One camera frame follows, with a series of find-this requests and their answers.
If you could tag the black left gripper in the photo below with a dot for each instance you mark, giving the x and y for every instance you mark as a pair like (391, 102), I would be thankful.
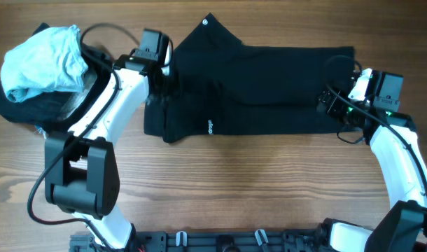
(172, 93)

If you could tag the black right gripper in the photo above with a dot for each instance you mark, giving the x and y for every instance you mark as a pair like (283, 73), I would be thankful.
(334, 108)

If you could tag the black polo shirt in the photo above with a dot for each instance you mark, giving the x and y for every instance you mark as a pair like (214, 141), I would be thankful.
(221, 86)

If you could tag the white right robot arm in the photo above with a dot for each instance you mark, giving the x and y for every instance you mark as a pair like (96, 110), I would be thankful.
(393, 139)

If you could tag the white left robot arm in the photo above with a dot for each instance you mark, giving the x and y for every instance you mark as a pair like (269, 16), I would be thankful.
(81, 176)

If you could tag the black folded garment pile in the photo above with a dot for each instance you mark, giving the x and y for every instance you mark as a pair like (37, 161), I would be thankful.
(57, 111)

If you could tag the light blue crumpled garment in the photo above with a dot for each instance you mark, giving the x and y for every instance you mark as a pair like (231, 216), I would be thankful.
(49, 61)

